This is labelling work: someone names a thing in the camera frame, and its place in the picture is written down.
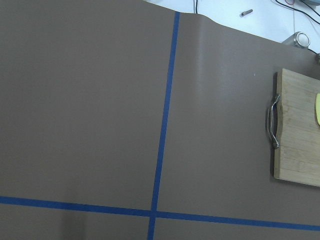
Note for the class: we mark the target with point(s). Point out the small metal bolt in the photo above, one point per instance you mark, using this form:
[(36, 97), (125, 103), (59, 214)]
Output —
[(245, 13)]

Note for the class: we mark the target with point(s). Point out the bamboo cutting board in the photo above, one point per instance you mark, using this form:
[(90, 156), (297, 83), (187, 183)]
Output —
[(293, 129)]

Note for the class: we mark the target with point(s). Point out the yellow plastic knife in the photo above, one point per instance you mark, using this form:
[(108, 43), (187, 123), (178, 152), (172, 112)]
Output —
[(317, 108)]

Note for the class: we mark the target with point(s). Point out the metal cylinder weight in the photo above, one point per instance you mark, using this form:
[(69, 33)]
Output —
[(298, 39)]

